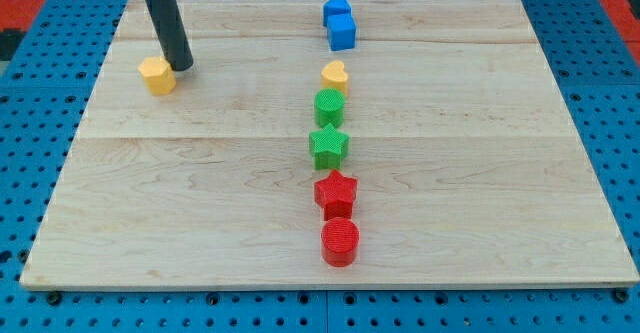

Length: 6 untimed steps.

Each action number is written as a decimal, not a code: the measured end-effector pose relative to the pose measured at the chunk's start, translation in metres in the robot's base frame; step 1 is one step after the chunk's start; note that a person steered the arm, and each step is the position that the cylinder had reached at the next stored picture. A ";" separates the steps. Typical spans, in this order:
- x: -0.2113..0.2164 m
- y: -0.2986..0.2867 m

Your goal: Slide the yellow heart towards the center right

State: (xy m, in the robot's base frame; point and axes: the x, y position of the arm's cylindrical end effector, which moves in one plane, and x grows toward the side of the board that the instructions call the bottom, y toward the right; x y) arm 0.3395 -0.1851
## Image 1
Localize blue cube block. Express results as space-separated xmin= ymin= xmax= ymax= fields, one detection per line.
xmin=327 ymin=13 xmax=356 ymax=51

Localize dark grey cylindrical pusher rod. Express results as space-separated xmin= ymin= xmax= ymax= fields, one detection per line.
xmin=145 ymin=0 xmax=194 ymax=71

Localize green star block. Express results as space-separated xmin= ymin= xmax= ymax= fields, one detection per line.
xmin=309 ymin=123 xmax=350 ymax=170

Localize blue pentagon block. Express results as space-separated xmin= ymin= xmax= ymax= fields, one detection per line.
xmin=323 ymin=0 xmax=351 ymax=26

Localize light wooden board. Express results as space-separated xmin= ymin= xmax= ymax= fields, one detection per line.
xmin=20 ymin=0 xmax=639 ymax=292

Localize green cylinder block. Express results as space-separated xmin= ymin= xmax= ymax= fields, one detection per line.
xmin=314 ymin=88 xmax=345 ymax=128

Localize red cylinder block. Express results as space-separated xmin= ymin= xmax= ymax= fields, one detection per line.
xmin=321 ymin=217 xmax=360 ymax=267

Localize yellow heart block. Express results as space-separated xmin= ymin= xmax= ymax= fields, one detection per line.
xmin=321 ymin=60 xmax=349 ymax=98

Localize red star block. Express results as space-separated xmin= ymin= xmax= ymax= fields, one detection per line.
xmin=314 ymin=170 xmax=358 ymax=221

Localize yellow hexagon block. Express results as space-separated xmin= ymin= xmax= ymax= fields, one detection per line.
xmin=138 ymin=56 xmax=176 ymax=95

